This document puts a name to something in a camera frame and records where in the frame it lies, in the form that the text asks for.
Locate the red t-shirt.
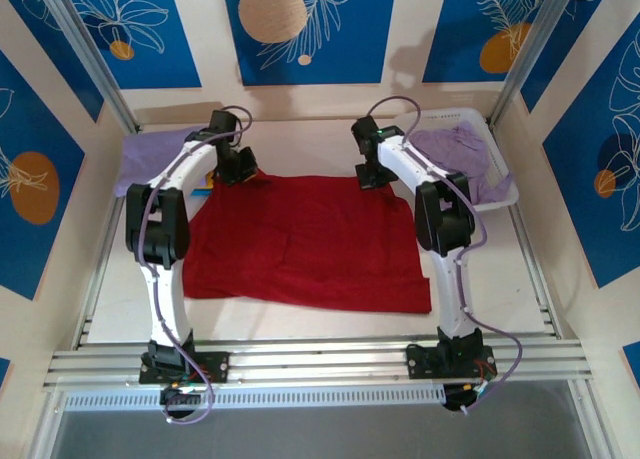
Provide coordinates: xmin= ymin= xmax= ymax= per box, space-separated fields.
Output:
xmin=182 ymin=172 xmax=433 ymax=316

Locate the crumpled lilac t-shirt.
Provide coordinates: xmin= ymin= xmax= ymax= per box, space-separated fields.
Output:
xmin=409 ymin=120 xmax=516 ymax=206

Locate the folded lilac t-shirt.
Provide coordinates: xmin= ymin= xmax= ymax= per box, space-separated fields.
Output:
xmin=114 ymin=126 xmax=209 ymax=198

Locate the white plastic basket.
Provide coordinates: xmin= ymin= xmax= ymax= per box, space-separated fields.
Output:
xmin=399 ymin=107 xmax=521 ymax=214

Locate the blue floral wall panel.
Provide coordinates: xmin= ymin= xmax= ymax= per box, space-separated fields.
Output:
xmin=541 ymin=26 xmax=640 ymax=291
xmin=221 ymin=0 xmax=399 ymax=87
xmin=0 ymin=51 xmax=87 ymax=302
xmin=421 ymin=0 xmax=557 ymax=85
xmin=63 ymin=0 xmax=203 ymax=91

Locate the aluminium table side rail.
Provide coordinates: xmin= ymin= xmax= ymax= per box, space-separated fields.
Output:
xmin=73 ymin=193 xmax=127 ymax=351
xmin=508 ymin=198 xmax=565 ymax=338

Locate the aluminium frame post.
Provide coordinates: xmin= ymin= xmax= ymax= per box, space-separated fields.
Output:
xmin=488 ymin=0 xmax=585 ymax=128
xmin=35 ymin=0 xmax=142 ymax=134

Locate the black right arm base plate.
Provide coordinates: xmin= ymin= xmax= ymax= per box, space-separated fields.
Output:
xmin=405 ymin=343 xmax=499 ymax=381

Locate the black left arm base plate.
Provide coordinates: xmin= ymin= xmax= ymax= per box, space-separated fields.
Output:
xmin=138 ymin=350 xmax=232 ymax=386

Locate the aluminium mounting rail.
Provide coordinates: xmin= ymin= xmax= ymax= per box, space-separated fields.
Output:
xmin=43 ymin=334 xmax=595 ymax=394

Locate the black cable connector box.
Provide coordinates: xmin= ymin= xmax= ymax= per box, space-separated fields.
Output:
xmin=441 ymin=382 xmax=482 ymax=414
xmin=158 ymin=385 xmax=202 ymax=421

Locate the white slotted cable duct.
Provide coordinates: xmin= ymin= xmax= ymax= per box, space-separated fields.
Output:
xmin=63 ymin=383 xmax=447 ymax=411

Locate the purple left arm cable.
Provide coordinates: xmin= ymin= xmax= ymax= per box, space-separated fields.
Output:
xmin=138 ymin=105 xmax=254 ymax=427

